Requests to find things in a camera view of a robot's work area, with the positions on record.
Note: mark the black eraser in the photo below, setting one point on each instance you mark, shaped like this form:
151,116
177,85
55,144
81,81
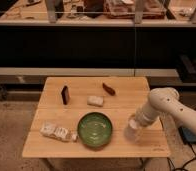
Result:
65,95

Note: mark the crumpled white packet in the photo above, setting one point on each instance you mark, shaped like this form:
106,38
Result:
57,132

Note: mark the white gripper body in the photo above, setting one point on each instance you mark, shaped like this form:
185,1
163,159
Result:
136,122

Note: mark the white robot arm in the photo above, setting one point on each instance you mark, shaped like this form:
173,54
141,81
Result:
162,100

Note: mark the green bowl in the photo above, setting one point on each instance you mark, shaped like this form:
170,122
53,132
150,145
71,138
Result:
95,129

